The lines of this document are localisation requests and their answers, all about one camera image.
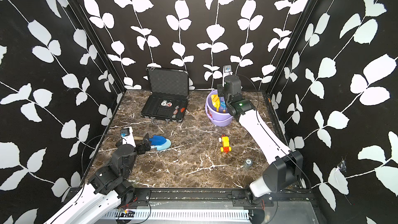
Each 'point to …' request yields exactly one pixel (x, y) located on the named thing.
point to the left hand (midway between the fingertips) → (140, 133)
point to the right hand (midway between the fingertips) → (224, 77)
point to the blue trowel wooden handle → (155, 140)
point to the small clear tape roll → (248, 163)
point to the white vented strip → (184, 214)
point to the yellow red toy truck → (225, 141)
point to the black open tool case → (169, 89)
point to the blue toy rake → (223, 105)
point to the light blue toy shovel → (164, 146)
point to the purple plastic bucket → (218, 118)
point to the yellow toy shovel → (216, 101)
